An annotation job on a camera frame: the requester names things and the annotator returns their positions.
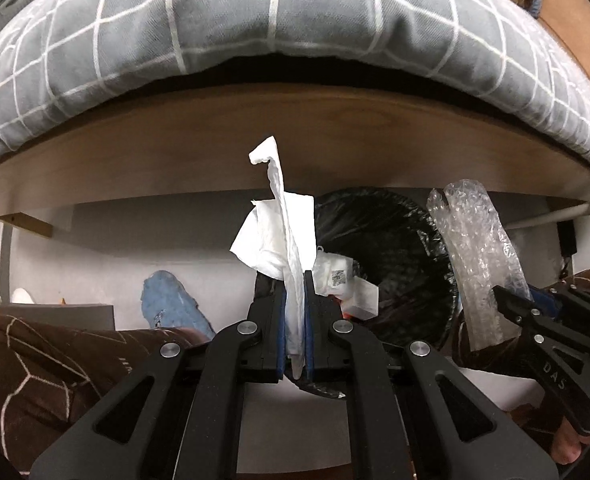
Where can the black power adapter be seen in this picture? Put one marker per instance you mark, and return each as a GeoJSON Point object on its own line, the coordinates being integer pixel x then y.
{"type": "Point", "coordinates": [566, 240]}

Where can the blue slipper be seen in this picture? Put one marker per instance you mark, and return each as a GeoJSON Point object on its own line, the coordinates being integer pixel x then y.
{"type": "Point", "coordinates": [172, 305]}

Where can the red wrapper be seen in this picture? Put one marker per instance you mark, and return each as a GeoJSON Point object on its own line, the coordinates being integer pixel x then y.
{"type": "Point", "coordinates": [342, 310]}

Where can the grey checked bed sheet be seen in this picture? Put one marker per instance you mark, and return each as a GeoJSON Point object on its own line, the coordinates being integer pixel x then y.
{"type": "Point", "coordinates": [275, 20]}

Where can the person's left leg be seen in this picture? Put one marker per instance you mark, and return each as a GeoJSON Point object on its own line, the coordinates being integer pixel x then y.
{"type": "Point", "coordinates": [65, 385]}

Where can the small white box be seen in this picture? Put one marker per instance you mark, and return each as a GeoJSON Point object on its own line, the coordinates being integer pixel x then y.
{"type": "Point", "coordinates": [362, 300]}

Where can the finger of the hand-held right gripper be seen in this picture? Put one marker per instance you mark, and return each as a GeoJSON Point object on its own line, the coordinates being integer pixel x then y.
{"type": "Point", "coordinates": [545, 305]}
{"type": "Point", "coordinates": [517, 310]}

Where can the black trash bin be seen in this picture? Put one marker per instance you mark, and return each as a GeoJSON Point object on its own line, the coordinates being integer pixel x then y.
{"type": "Point", "coordinates": [400, 260]}

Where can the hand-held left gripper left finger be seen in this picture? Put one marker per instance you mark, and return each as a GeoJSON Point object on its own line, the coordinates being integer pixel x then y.
{"type": "Point", "coordinates": [280, 330]}

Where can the white plastic bag dark label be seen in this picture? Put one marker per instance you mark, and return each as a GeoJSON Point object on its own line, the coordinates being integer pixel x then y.
{"type": "Point", "coordinates": [332, 275]}

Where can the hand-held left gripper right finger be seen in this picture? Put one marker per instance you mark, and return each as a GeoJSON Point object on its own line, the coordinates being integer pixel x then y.
{"type": "Point", "coordinates": [309, 330]}

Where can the clear bubble wrap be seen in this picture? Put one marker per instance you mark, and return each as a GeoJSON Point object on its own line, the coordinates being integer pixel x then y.
{"type": "Point", "coordinates": [475, 260]}

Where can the wooden bed frame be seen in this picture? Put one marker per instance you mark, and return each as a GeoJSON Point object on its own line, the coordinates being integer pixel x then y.
{"type": "Point", "coordinates": [275, 150]}

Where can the person's right hand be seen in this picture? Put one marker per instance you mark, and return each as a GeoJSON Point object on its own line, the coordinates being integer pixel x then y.
{"type": "Point", "coordinates": [572, 447]}

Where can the white tissue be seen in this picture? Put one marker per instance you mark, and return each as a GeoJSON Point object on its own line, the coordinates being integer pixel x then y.
{"type": "Point", "coordinates": [285, 240]}

